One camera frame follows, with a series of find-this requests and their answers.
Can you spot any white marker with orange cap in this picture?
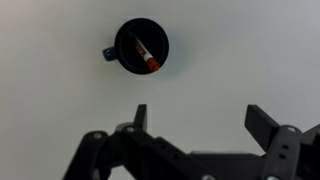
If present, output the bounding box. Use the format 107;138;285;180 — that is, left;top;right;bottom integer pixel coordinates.
129;33;162;73

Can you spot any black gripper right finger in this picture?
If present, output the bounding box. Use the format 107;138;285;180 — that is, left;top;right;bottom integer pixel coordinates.
244;104;320;180

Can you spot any dark teal mug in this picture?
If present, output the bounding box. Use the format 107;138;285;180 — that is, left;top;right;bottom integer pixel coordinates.
102;17;170;76

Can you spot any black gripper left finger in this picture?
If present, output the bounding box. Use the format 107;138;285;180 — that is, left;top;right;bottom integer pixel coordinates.
63;104;214;180

